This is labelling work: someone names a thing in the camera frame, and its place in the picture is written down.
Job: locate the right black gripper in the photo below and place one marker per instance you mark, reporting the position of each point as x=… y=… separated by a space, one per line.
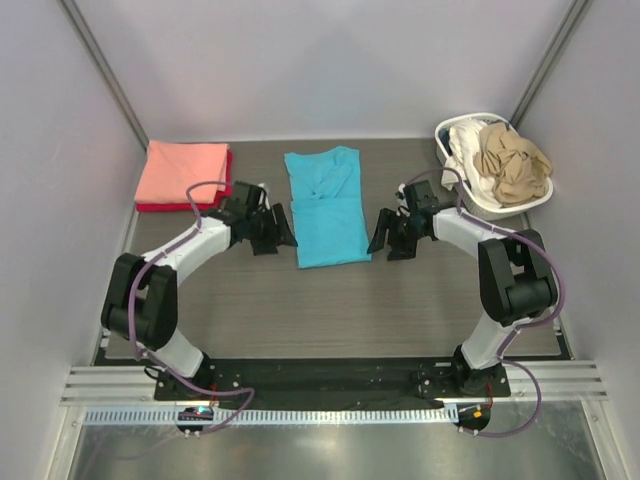
x=401 y=250

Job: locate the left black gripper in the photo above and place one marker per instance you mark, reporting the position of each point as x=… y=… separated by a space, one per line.
x=278 y=233

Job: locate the turquoise t shirt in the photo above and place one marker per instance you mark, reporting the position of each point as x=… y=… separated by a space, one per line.
x=327 y=208

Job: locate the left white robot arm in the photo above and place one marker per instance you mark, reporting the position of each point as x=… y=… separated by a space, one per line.
x=141 y=303

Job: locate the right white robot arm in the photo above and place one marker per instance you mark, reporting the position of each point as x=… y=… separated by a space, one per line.
x=516 y=280

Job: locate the white laundry basket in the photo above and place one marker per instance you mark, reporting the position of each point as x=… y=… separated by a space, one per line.
x=452 y=181

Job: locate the white t shirt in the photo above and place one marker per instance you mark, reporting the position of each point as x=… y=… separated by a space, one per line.
x=464 y=144

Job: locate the folded salmon pink t shirt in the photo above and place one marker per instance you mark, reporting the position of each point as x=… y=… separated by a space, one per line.
x=171 y=168

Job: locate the folded red t shirt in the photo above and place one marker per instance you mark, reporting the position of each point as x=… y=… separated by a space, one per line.
x=220 y=195

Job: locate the beige t shirt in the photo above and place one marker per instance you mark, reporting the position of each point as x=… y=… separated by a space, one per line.
x=519 y=169

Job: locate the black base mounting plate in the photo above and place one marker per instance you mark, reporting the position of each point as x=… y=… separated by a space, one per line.
x=340 y=385

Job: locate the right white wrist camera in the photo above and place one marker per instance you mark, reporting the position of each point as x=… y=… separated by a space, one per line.
x=402 y=206

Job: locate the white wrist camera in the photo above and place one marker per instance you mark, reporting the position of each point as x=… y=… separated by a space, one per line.
x=264 y=201
x=402 y=206

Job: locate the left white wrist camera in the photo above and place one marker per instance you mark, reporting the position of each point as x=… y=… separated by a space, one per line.
x=264 y=201

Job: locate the white slotted cable duct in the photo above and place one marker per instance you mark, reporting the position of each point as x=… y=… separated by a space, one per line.
x=200 y=416

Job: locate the right aluminium frame post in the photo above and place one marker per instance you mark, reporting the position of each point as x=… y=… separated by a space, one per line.
x=568 y=26

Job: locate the aluminium frame post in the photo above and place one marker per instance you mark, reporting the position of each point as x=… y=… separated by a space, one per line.
x=87 y=38
x=568 y=26

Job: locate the left aluminium frame post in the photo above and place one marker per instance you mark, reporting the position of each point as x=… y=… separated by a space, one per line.
x=87 y=38

